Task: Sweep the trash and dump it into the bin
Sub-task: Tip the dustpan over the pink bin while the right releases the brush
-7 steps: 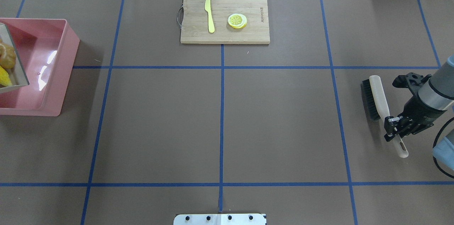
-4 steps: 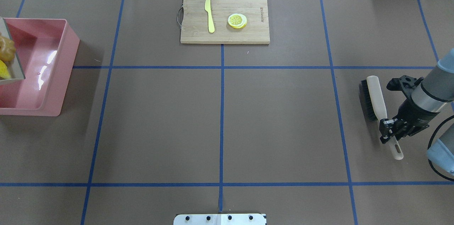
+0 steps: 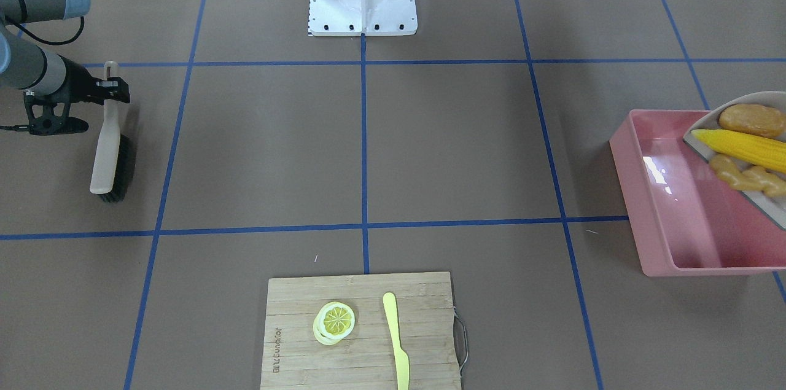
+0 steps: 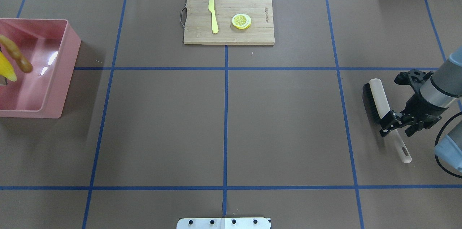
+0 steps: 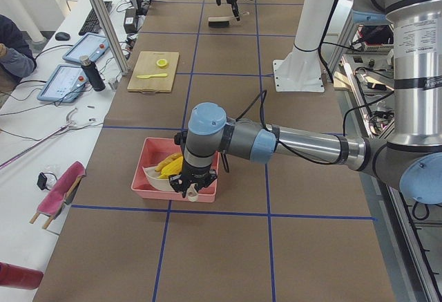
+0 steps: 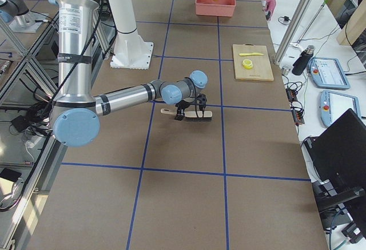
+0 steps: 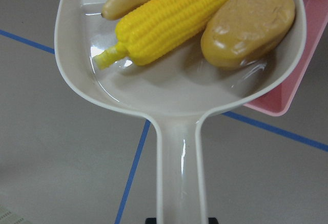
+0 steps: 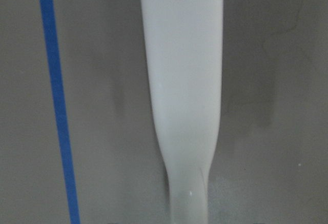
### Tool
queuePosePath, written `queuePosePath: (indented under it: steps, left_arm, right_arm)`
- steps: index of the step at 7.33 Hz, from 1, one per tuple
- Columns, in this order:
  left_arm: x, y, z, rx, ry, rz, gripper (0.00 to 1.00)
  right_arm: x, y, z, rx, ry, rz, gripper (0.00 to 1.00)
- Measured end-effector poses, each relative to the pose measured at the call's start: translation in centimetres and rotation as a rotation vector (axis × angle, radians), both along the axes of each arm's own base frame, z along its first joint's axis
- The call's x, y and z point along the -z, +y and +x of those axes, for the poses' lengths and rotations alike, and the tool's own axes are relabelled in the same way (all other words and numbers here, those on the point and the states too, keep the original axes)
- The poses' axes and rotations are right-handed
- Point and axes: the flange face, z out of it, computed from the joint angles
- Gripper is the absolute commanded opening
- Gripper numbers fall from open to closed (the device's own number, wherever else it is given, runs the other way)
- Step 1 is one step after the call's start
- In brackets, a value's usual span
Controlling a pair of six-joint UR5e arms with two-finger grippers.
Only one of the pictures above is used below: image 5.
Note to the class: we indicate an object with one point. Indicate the yellow toy corn cob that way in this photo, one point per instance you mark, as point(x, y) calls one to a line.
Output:
point(173, 168)

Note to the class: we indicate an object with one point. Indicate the tan toy ginger root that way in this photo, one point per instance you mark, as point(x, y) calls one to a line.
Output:
point(167, 161)

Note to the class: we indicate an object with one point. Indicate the pink plastic bin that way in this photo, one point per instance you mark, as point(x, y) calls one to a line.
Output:
point(154, 150)

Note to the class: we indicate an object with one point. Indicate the yellow toy lemon slice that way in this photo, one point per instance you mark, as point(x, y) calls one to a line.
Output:
point(162, 63)

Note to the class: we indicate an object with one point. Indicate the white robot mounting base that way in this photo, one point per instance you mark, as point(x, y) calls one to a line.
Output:
point(300, 70)

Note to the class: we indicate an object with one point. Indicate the black power adapter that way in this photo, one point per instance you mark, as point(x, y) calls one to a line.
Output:
point(130, 21)

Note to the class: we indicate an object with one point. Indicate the yellow plastic toy knife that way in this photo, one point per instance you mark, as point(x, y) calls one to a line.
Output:
point(160, 75)

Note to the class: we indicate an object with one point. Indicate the wooden cutting board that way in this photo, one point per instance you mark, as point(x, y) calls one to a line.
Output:
point(145, 65)

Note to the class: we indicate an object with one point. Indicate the black keyboard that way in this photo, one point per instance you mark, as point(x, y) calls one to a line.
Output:
point(91, 24)

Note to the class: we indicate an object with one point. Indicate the far teach pendant tablet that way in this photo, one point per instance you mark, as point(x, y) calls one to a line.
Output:
point(91, 45)

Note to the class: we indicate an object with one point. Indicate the teach pendant tablet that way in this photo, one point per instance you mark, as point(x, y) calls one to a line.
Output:
point(91, 45)
point(64, 85)

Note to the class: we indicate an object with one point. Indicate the pink cloth on rack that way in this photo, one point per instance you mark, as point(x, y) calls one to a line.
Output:
point(55, 198)

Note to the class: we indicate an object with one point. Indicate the black water bottle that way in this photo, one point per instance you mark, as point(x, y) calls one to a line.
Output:
point(92, 73)

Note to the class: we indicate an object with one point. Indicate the near teach pendant tablet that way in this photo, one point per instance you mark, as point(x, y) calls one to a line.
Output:
point(64, 85)

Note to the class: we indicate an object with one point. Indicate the black computer mouse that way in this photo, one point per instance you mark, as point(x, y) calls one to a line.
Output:
point(62, 36)

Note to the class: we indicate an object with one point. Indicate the red cylinder bottle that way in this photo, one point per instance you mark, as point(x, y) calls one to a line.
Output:
point(18, 277)

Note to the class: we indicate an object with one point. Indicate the seated person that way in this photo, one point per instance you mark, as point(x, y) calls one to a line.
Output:
point(17, 60)

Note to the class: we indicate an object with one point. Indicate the aluminium frame post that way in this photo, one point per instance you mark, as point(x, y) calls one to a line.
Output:
point(107, 26)

